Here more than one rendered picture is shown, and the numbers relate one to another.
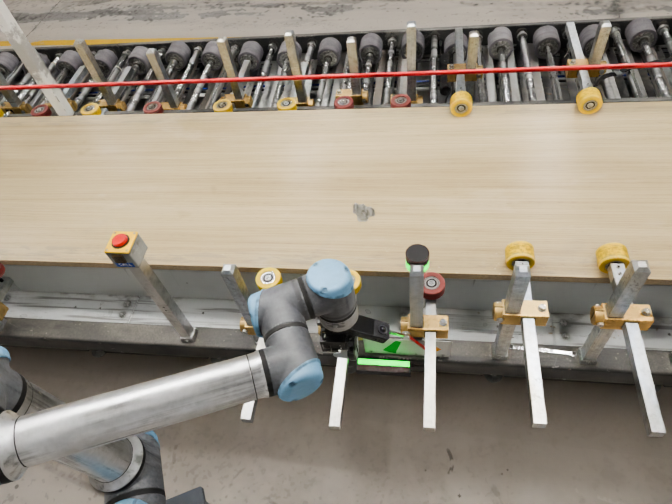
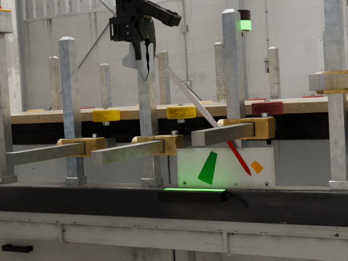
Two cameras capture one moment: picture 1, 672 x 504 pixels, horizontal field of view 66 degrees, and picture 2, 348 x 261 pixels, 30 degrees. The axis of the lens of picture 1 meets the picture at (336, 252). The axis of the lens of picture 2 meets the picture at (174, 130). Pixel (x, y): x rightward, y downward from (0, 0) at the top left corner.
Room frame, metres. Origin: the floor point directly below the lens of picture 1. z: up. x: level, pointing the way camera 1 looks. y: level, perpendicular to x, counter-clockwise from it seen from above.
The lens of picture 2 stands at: (-0.87, -0.38, 0.93)
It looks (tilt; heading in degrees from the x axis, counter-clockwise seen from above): 3 degrees down; 12
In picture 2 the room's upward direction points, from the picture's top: 3 degrees counter-clockwise
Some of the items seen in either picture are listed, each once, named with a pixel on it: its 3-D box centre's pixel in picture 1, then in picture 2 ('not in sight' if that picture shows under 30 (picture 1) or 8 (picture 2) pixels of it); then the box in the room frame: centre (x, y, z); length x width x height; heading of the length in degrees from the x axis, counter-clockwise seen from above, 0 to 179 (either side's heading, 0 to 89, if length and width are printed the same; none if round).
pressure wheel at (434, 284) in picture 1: (431, 292); (267, 121); (0.82, -0.26, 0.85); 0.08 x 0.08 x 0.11
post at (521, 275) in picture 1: (508, 319); (337, 99); (0.65, -0.43, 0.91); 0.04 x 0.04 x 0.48; 74
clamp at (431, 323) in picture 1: (424, 325); (245, 128); (0.71, -0.21, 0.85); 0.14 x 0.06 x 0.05; 74
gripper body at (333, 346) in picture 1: (339, 328); (132, 16); (0.60, 0.03, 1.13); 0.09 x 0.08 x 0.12; 75
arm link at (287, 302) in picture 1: (281, 311); not in sight; (0.57, 0.13, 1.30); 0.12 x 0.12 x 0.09; 10
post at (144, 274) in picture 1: (163, 301); (1, 109); (0.93, 0.54, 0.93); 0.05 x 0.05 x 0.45; 74
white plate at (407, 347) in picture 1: (406, 347); (223, 168); (0.70, -0.15, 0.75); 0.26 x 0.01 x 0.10; 74
